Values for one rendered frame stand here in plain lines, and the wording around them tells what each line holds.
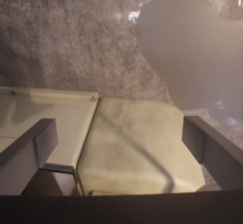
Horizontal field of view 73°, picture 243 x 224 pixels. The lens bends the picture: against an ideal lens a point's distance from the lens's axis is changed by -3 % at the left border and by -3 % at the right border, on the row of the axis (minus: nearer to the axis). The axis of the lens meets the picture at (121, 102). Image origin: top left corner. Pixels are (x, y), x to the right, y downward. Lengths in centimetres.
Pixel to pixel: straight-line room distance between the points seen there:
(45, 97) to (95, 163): 70
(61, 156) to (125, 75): 63
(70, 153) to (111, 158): 22
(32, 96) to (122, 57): 75
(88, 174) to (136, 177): 23
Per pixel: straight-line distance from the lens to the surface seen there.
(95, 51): 111
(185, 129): 17
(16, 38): 131
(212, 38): 111
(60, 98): 133
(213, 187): 67
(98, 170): 88
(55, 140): 17
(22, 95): 149
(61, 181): 101
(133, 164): 89
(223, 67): 122
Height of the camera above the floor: 99
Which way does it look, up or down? 51 degrees down
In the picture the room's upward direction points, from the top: 170 degrees counter-clockwise
